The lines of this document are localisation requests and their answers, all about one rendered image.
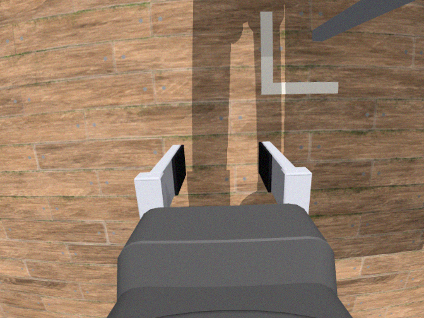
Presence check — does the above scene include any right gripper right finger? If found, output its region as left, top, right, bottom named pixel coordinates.
left=258, top=141, right=313, bottom=215

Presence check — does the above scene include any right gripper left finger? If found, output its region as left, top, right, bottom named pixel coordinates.
left=134, top=144, right=187, bottom=220

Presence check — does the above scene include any wooden table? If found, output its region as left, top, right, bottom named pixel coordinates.
left=312, top=0, right=418, bottom=42

